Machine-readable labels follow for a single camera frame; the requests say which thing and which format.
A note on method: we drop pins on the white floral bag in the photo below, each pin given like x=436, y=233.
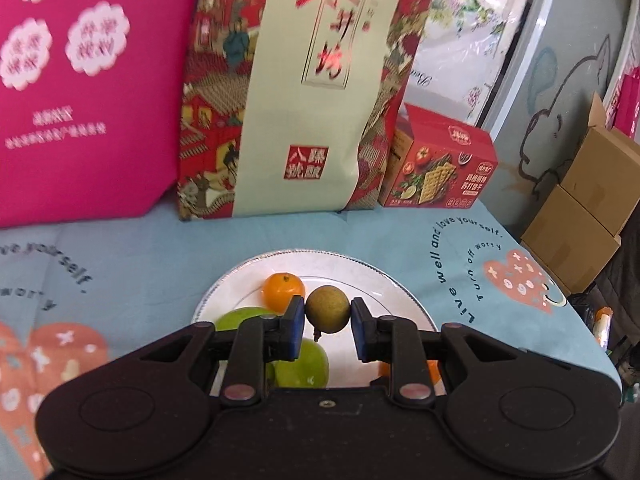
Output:
x=460, y=60

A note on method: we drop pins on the white round plate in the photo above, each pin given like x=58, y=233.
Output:
x=370, y=280

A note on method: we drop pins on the large green jujube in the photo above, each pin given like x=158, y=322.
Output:
x=240, y=317
x=307, y=370

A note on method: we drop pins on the large orange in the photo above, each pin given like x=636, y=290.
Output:
x=434, y=379
x=284, y=291

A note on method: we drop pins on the red cracker box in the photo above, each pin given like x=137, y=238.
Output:
x=440, y=175

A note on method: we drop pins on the pink tote bag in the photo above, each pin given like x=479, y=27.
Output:
x=100, y=135

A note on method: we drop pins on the dark cloth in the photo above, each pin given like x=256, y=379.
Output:
x=625, y=300

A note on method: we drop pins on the open cardboard box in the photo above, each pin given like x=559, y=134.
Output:
x=600, y=180

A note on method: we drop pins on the closed cardboard box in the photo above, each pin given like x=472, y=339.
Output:
x=565, y=240

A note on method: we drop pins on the white and orange bottle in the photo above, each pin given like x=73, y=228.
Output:
x=603, y=327

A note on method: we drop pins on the teal printed tablecloth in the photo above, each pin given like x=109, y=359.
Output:
x=150, y=270

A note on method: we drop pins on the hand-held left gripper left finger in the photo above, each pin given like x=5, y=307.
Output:
x=295, y=330

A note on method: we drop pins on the brown longan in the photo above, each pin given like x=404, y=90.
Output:
x=327, y=308

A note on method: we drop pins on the white curved frame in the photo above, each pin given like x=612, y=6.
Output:
x=505, y=80

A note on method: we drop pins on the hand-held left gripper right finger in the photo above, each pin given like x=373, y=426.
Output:
x=360, y=330

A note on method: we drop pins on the pink box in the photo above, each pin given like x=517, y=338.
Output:
x=626, y=105

